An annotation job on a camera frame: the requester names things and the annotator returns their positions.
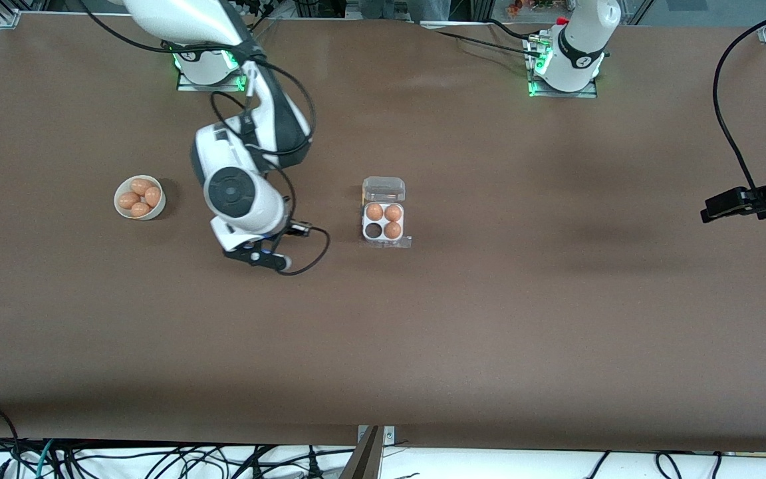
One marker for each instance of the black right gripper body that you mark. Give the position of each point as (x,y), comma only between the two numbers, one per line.
(285,233)

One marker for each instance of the clear plastic egg carton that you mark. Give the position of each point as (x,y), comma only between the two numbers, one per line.
(383,199)

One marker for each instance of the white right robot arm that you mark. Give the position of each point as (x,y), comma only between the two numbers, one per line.
(243,193)

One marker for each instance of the brown egg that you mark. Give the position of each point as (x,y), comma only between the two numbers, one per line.
(140,186)
(153,196)
(393,213)
(140,209)
(374,211)
(392,230)
(128,199)

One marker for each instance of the white round bowl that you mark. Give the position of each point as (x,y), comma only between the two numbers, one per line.
(147,216)

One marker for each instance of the large table cover sheet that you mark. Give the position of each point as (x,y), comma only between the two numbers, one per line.
(383,332)

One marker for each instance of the dark metal pole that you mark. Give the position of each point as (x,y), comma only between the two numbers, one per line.
(363,462)

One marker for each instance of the orange items on shelf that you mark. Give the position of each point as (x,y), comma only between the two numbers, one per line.
(529,6)

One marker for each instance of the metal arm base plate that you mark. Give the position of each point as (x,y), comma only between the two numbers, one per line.
(190,83)
(562,94)

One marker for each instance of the grey metal bracket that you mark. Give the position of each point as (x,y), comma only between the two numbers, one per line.
(389,436)

